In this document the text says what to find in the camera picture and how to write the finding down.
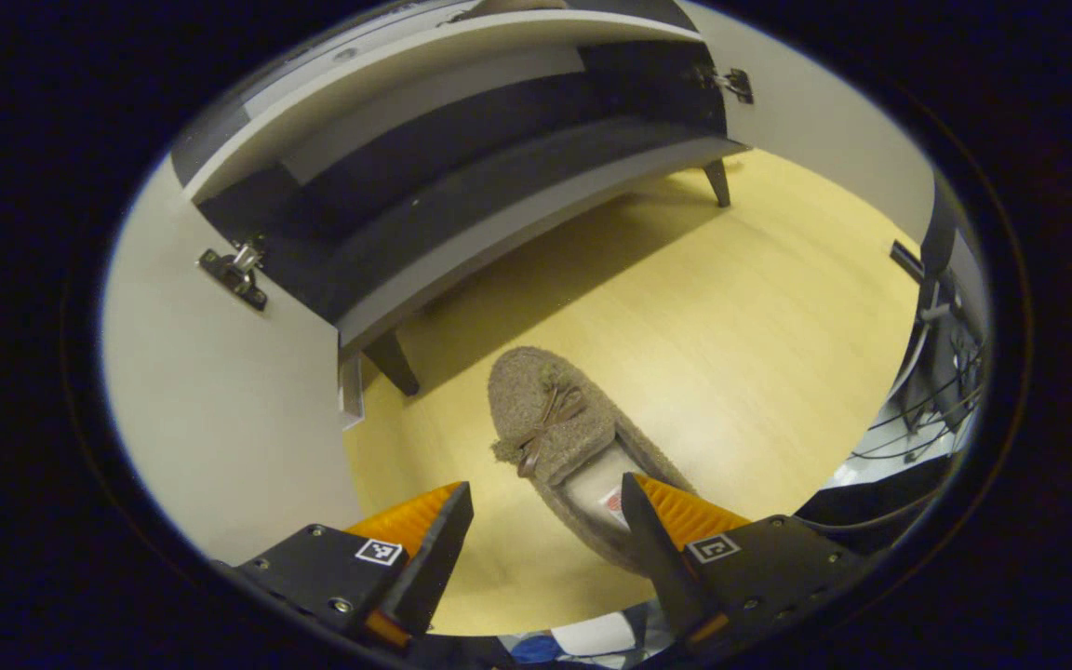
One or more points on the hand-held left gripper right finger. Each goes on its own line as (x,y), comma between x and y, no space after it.
(662,558)

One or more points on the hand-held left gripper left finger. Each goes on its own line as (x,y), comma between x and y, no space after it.
(438,558)

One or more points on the brown fuzzy shoe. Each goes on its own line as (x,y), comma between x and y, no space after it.
(536,400)

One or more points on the white shoe cabinet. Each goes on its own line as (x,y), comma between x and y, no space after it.
(462,214)

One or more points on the black cabinet leg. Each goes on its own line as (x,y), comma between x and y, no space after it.
(718,184)
(394,365)

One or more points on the metal door hinge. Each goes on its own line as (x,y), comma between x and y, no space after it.
(731,84)
(234,277)

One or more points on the white and blue cloth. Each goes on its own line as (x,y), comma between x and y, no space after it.
(592,637)

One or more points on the black equipment stand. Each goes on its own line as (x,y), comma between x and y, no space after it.
(941,354)

